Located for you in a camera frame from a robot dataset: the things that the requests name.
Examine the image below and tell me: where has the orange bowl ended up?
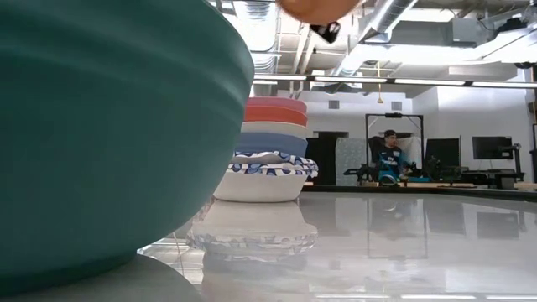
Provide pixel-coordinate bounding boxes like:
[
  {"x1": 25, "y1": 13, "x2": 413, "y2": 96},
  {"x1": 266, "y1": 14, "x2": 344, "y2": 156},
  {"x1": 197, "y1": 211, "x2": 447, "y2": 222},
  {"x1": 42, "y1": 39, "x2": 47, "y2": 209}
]
[{"x1": 276, "y1": 0, "x2": 362, "y2": 26}]

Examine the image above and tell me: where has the pink bowl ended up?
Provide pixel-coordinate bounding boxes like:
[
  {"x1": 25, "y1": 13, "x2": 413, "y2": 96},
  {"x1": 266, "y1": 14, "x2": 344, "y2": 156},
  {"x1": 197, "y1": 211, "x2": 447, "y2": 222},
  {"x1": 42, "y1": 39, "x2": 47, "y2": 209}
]
[{"x1": 247, "y1": 96, "x2": 308, "y2": 114}]

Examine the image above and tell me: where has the red bowl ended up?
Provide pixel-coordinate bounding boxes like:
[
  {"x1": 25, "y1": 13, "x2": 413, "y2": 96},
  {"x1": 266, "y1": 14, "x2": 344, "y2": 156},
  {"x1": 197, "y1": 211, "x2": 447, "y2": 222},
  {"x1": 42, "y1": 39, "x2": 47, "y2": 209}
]
[{"x1": 244, "y1": 104, "x2": 309, "y2": 128}]

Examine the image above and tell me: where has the blue white patterned bowl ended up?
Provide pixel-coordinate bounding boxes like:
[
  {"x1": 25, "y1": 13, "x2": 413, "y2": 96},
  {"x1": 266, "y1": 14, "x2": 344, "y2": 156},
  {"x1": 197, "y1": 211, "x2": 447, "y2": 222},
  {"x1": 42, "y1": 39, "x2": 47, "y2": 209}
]
[
  {"x1": 226, "y1": 162, "x2": 320, "y2": 176},
  {"x1": 230, "y1": 150, "x2": 319, "y2": 167},
  {"x1": 212, "y1": 169, "x2": 310, "y2": 204}
]

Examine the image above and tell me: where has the black cabinet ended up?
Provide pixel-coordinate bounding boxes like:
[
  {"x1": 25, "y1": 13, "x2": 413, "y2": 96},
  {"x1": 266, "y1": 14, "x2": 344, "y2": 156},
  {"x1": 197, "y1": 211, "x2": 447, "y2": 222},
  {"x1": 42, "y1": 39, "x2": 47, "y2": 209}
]
[{"x1": 305, "y1": 130, "x2": 349, "y2": 187}]

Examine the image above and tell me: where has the grey partition panel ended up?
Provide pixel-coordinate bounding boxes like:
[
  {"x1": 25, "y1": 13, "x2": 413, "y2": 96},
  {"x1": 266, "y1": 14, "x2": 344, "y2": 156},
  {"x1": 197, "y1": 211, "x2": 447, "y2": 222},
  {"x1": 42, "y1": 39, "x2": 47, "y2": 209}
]
[{"x1": 334, "y1": 137, "x2": 370, "y2": 187}]

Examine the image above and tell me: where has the person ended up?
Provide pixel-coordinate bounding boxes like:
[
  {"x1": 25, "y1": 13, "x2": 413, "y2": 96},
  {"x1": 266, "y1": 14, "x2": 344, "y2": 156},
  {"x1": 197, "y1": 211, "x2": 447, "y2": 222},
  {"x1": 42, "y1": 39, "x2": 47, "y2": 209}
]
[{"x1": 368, "y1": 128, "x2": 414, "y2": 185}]

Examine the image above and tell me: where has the background wooden table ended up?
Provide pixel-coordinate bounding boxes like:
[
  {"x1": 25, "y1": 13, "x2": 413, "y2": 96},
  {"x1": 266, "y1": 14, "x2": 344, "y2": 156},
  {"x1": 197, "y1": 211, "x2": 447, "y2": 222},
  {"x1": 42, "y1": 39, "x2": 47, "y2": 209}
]
[{"x1": 360, "y1": 180, "x2": 477, "y2": 189}]

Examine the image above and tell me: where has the black wide monitor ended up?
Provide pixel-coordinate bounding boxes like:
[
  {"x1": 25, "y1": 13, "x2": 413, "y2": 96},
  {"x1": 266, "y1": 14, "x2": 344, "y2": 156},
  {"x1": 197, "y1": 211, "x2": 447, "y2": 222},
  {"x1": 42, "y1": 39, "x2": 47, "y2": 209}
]
[{"x1": 472, "y1": 136, "x2": 514, "y2": 161}]

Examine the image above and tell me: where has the black desk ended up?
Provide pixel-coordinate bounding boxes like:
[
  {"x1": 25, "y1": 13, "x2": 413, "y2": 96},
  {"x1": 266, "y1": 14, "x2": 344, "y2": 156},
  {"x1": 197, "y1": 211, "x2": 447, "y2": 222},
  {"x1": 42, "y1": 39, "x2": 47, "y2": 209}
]
[{"x1": 460, "y1": 169, "x2": 525, "y2": 190}]

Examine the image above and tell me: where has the green bowl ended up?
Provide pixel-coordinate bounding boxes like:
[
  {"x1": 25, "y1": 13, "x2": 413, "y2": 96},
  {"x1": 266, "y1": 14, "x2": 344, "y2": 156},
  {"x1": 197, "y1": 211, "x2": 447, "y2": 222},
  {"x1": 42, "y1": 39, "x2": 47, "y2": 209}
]
[{"x1": 0, "y1": 0, "x2": 256, "y2": 297}]

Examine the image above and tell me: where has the silver ventilation duct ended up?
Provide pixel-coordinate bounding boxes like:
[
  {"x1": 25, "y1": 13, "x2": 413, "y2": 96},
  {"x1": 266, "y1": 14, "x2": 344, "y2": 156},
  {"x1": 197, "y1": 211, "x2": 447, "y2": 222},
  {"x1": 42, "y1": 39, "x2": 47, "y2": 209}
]
[{"x1": 335, "y1": 0, "x2": 420, "y2": 76}]

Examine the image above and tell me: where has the yellow pendant cable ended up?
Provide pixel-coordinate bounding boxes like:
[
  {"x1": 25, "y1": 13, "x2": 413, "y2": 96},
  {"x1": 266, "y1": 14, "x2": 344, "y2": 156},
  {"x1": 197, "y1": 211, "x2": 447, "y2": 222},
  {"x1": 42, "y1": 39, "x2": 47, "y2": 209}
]
[{"x1": 376, "y1": 61, "x2": 384, "y2": 105}]

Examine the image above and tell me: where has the black gantry frame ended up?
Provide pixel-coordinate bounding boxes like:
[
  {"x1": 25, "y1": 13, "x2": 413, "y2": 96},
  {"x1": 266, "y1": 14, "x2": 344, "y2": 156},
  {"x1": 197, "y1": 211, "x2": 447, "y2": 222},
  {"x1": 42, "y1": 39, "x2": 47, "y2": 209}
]
[{"x1": 364, "y1": 112, "x2": 425, "y2": 185}]

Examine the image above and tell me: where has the black metal table frame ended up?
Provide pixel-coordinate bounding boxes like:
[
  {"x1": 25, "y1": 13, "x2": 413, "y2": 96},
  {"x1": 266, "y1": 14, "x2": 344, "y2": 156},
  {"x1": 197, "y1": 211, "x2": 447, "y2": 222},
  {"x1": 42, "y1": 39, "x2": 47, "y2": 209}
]
[{"x1": 301, "y1": 185, "x2": 537, "y2": 202}]

